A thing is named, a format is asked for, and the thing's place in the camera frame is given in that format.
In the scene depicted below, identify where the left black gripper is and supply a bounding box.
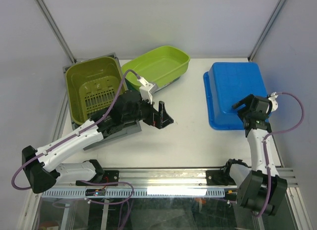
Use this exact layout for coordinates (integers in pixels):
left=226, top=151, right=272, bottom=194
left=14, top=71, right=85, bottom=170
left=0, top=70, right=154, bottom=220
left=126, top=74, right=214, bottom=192
left=123, top=94, right=173, bottom=129

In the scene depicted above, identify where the large blue plastic container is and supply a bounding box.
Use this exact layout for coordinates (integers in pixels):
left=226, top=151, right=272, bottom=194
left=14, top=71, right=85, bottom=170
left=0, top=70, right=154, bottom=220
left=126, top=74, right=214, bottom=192
left=203, top=62, right=267, bottom=130

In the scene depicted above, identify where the lime green plastic tub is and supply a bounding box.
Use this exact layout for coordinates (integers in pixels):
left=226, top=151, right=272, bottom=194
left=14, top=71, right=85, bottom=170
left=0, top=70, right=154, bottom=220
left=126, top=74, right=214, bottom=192
left=121, top=46, right=191, bottom=89

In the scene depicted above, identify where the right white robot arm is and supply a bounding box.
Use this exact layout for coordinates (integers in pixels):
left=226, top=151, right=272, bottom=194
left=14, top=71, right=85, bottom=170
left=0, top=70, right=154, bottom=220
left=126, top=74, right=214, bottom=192
left=206, top=92, right=287, bottom=217

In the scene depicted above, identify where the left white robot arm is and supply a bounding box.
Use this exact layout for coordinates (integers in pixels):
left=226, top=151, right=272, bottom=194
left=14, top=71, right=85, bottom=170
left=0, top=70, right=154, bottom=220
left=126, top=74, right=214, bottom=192
left=19, top=91, right=173, bottom=194

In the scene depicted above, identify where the teal plastic tub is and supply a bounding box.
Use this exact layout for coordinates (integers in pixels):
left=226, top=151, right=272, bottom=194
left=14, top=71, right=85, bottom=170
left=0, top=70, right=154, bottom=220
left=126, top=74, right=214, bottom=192
left=125, top=75, right=183, bottom=94

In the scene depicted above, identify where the olive green slotted basket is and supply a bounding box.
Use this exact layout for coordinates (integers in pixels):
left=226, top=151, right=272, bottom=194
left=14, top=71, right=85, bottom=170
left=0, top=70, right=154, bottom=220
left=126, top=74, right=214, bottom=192
left=65, top=56, right=123, bottom=125

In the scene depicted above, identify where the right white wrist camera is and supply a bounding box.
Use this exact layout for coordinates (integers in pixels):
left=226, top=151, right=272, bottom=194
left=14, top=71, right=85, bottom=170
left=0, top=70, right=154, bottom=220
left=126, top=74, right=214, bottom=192
left=266, top=92, right=279, bottom=112

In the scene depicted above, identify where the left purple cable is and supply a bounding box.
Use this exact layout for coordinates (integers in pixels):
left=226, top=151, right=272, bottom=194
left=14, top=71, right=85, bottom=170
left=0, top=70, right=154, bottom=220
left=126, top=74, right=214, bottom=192
left=10, top=69, right=141, bottom=191

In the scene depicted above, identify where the purple cable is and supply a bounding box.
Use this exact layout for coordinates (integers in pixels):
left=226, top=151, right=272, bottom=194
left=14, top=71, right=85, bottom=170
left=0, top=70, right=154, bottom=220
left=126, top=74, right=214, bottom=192
left=251, top=91, right=305, bottom=218
left=10, top=69, right=141, bottom=191

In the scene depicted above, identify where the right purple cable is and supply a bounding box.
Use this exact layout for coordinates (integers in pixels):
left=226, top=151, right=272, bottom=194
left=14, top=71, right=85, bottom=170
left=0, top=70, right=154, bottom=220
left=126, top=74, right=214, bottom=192
left=251, top=91, right=305, bottom=218

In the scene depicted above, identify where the aluminium front rail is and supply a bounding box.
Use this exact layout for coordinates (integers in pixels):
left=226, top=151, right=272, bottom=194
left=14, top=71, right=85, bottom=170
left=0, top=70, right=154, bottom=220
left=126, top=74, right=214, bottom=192
left=30, top=167, right=298, bottom=191

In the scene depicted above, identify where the white slotted cable duct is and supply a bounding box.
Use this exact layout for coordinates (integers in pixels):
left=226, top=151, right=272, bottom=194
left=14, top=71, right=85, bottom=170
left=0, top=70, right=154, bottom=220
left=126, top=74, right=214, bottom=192
left=42, top=186, right=225, bottom=199

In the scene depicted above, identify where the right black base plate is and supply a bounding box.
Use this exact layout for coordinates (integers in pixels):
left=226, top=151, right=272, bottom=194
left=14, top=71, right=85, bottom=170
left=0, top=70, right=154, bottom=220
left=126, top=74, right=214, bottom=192
left=206, top=170, right=229, bottom=186

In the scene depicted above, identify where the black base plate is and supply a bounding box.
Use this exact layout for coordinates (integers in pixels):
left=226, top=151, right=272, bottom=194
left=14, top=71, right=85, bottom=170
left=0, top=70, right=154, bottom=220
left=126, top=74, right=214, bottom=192
left=75, top=170, right=119, bottom=186
left=206, top=170, right=229, bottom=186

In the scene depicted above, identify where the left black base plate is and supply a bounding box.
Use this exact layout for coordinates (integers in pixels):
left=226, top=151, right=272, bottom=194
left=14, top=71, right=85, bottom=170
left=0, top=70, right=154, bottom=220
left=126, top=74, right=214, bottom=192
left=75, top=170, right=119, bottom=186

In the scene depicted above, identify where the right aluminium corner post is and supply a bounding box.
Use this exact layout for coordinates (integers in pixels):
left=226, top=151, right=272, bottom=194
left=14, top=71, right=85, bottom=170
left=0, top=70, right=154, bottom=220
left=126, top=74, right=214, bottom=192
left=248, top=0, right=288, bottom=61

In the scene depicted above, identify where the aluminium corner post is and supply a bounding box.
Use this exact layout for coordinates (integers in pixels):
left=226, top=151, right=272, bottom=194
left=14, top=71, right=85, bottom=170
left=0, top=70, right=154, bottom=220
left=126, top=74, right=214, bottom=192
left=34, top=0, right=76, bottom=63
left=248, top=0, right=288, bottom=61

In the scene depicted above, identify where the left aluminium corner post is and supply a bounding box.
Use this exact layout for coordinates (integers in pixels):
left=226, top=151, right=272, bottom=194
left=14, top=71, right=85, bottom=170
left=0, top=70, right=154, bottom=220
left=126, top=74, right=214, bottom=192
left=34, top=0, right=76, bottom=63

